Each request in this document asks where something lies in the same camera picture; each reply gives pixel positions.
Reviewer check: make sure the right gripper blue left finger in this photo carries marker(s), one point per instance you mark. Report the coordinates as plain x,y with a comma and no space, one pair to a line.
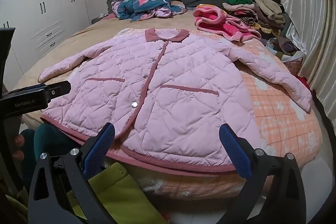
60,191

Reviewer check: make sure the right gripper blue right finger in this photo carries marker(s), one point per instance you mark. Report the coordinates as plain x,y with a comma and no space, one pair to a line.
285,202

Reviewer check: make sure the pink quilted jacket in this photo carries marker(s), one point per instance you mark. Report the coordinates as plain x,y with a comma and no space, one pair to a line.
167,92

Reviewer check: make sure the green yellow clothing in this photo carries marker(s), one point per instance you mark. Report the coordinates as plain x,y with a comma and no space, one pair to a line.
122,197

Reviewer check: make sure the bag of clothes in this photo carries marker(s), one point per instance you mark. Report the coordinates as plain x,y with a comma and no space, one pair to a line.
287,52

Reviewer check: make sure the pile of folded clothes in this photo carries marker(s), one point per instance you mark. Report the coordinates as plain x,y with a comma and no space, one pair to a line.
267,17

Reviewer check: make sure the person's left hand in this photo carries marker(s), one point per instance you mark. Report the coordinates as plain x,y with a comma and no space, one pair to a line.
19,142

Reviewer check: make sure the orange plaid cloud blanket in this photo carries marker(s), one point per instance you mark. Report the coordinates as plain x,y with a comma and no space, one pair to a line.
283,127

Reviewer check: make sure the tan bed cover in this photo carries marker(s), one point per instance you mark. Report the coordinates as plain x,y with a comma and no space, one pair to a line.
78,45

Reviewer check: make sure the white wardrobe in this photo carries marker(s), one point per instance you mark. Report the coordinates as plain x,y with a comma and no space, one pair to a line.
40,26

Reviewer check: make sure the teal flamingo quilt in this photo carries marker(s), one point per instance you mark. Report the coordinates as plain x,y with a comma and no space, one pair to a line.
139,10

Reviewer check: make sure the pink fleece garment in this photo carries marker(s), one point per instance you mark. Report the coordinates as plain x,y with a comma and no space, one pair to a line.
212,19

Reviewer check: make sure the cream satin curtain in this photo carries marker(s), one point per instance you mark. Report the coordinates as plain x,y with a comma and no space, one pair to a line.
313,31

